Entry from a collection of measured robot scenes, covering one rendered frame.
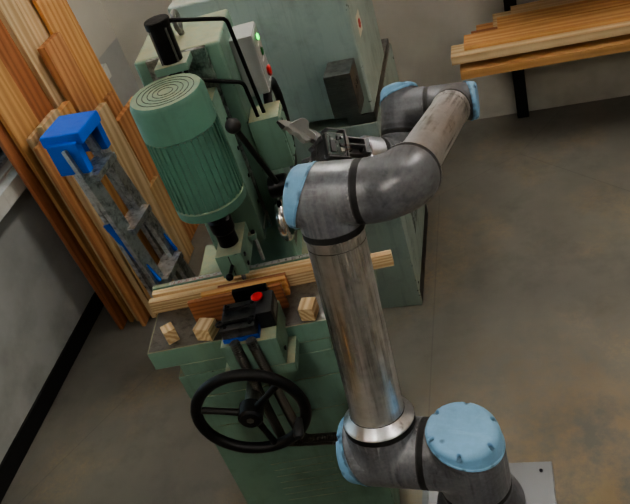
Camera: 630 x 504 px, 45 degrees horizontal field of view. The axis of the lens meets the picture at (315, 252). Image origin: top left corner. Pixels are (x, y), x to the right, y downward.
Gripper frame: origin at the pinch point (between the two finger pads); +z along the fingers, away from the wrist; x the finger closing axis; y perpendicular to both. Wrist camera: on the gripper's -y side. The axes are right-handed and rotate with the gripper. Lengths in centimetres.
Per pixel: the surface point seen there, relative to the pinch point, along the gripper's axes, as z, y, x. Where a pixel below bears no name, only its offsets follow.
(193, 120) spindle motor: 18.3, -2.5, -7.5
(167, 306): 11, -56, 20
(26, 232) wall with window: 27, -187, -49
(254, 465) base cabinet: -17, -75, 63
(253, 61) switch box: -4.1, -14.0, -32.3
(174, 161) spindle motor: 20.4, -11.3, -1.7
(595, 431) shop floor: -124, -46, 68
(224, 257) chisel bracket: 2.9, -31.3, 14.2
